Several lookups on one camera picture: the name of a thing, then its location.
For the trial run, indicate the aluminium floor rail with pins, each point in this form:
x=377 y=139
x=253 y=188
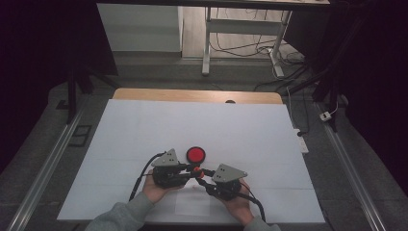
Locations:
x=48 y=166
x=349 y=166

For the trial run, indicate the black floor plate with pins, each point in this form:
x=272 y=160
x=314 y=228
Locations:
x=80 y=135

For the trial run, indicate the white power strip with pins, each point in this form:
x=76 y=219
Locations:
x=302 y=142

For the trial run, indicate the large white table board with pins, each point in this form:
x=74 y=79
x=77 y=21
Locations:
x=198 y=128

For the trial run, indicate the person's left hand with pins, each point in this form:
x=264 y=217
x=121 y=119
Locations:
x=154 y=192

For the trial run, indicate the white paper sheet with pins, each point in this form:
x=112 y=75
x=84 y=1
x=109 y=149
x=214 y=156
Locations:
x=192 y=205

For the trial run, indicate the white cabinet panel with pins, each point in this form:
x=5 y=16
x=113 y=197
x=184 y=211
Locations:
x=141 y=29

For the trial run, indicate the black table grommet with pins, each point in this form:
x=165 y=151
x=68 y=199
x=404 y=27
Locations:
x=230 y=101

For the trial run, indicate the white desk frame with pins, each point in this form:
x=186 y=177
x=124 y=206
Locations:
x=240 y=27

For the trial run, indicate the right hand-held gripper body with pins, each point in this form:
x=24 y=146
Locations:
x=226 y=191

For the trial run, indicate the round red ink pad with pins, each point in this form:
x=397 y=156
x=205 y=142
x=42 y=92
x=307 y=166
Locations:
x=196 y=155

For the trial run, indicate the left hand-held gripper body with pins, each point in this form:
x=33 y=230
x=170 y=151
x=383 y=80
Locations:
x=166 y=178

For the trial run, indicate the person's right hand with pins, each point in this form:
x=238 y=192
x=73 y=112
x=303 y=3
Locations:
x=242 y=208

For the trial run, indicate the small orange stamp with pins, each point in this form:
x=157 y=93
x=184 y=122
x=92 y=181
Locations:
x=198 y=172

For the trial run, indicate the black metal stand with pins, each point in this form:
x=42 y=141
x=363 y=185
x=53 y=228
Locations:
x=71 y=96
x=332 y=80

